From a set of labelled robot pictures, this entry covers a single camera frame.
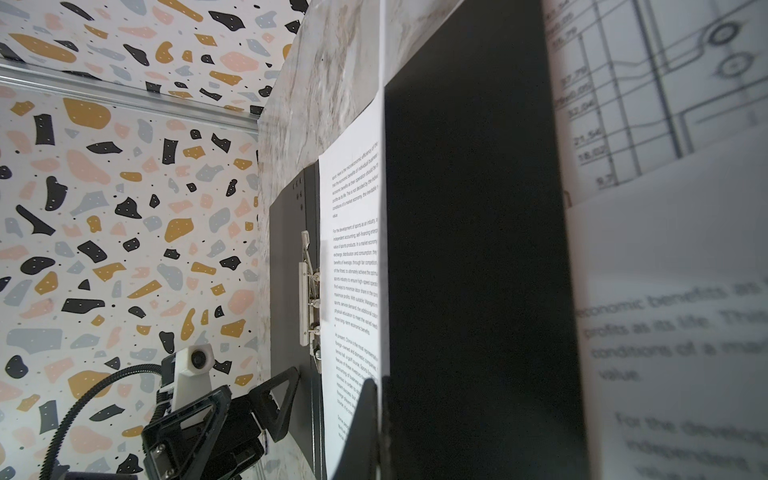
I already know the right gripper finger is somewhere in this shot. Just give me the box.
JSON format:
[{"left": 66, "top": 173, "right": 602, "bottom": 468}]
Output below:
[{"left": 333, "top": 379, "right": 379, "bottom": 480}]

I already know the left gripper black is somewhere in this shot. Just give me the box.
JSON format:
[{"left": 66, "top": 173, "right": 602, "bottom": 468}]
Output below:
[{"left": 141, "top": 367, "right": 300, "bottom": 480}]

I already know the orange folder black inside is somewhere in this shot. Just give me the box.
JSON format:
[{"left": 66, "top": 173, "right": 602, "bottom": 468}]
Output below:
[{"left": 260, "top": 1, "right": 590, "bottom": 479}]

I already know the printed paper sheet with diagram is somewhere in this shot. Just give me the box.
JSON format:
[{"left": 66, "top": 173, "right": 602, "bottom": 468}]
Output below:
[{"left": 542, "top": 0, "right": 767, "bottom": 206}]

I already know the printed paper sheet top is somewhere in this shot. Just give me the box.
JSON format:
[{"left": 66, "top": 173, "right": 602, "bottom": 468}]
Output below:
[{"left": 319, "top": 94, "right": 384, "bottom": 475}]

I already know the printed paper sheet bottom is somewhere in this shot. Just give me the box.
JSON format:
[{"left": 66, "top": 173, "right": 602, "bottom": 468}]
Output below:
[{"left": 566, "top": 125, "right": 767, "bottom": 479}]

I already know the black corrugated cable hose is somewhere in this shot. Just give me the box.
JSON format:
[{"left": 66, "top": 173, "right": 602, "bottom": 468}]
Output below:
[{"left": 38, "top": 364, "right": 166, "bottom": 480}]

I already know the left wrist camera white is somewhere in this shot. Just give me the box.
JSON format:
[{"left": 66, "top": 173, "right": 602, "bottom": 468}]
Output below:
[{"left": 171, "top": 344, "right": 215, "bottom": 412}]

